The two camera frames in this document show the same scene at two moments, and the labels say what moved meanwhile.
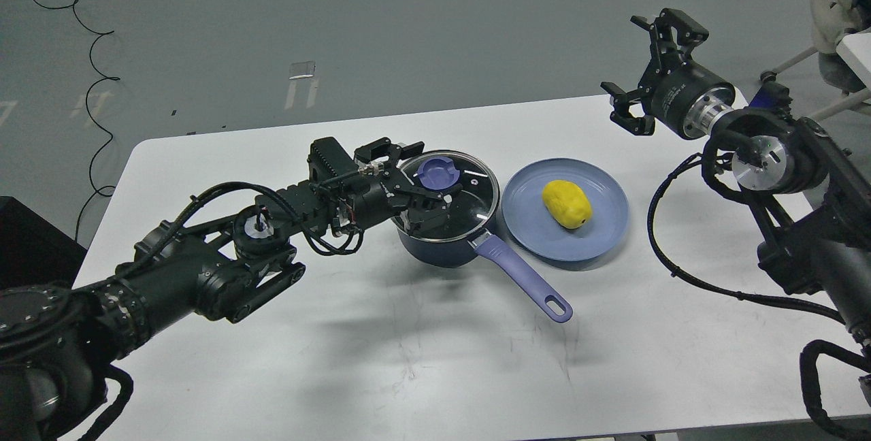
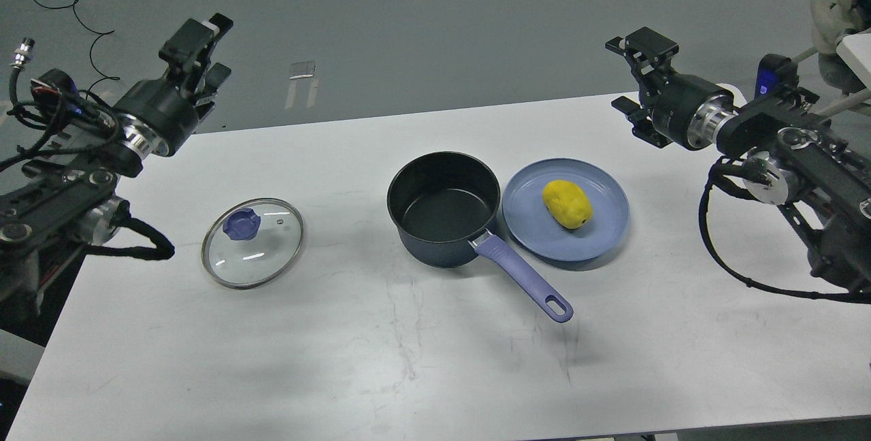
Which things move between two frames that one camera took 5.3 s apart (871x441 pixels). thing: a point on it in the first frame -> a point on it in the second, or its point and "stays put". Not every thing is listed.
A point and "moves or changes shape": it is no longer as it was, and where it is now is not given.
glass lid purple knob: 438,173 moves or changes shape
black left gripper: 378,192 -> 156,116
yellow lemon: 567,203 stays put
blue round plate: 529,219 stays put
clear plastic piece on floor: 302,69 stays put
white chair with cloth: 840,19 stays put
